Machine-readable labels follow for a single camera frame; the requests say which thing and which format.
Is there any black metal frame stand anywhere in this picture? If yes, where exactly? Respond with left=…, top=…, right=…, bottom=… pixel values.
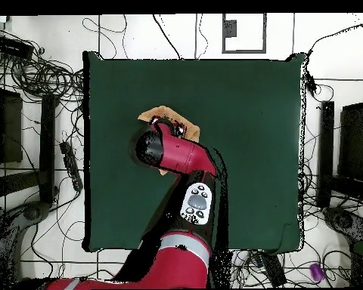
left=0, top=68, right=61, bottom=212
left=315, top=76, right=363, bottom=209

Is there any long black power strip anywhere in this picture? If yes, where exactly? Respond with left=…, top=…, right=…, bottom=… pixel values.
left=59, top=140, right=84, bottom=192

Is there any black rectangular box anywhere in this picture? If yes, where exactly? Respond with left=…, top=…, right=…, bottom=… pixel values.
left=0, top=35, right=35, bottom=60

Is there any grey square floor frame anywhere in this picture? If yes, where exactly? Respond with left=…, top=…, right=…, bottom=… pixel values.
left=221, top=13, right=268, bottom=54

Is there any small black power adapter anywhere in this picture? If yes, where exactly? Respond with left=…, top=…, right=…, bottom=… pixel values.
left=304, top=74, right=318, bottom=95

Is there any small dark grey box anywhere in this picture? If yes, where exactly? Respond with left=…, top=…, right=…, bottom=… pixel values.
left=224, top=19, right=238, bottom=38

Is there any short black power strip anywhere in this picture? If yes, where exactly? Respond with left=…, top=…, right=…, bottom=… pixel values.
left=258, top=251, right=287, bottom=288

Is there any grey stand base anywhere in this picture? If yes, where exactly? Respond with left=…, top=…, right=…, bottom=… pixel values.
left=0, top=199, right=51, bottom=289
left=321, top=205, right=363, bottom=242

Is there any dark green table cloth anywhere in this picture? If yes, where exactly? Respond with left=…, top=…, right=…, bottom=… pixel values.
left=82, top=50, right=306, bottom=254

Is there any tan terry towel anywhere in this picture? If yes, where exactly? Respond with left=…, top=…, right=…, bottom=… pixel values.
left=137, top=104, right=201, bottom=176

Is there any thick black cable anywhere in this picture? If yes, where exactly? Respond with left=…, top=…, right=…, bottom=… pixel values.
left=152, top=14, right=182, bottom=60

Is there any tangle of black cables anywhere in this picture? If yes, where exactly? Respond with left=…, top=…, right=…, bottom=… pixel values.
left=0, top=25, right=85, bottom=105

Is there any small purple object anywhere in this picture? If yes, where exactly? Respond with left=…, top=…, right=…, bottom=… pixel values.
left=309, top=262, right=326, bottom=282

